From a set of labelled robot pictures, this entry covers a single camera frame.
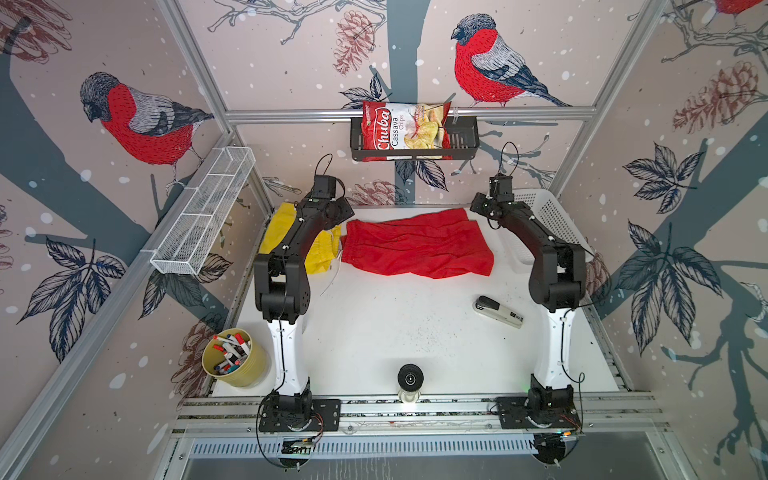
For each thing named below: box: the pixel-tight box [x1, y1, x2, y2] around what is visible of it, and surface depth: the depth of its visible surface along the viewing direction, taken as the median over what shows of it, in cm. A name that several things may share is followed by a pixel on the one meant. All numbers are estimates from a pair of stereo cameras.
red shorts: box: [341, 208, 495, 279], surface depth 108 cm
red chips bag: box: [362, 101, 452, 162], surface depth 90 cm
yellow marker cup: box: [202, 328, 269, 388], surface depth 74 cm
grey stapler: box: [472, 295, 525, 329], surface depth 90 cm
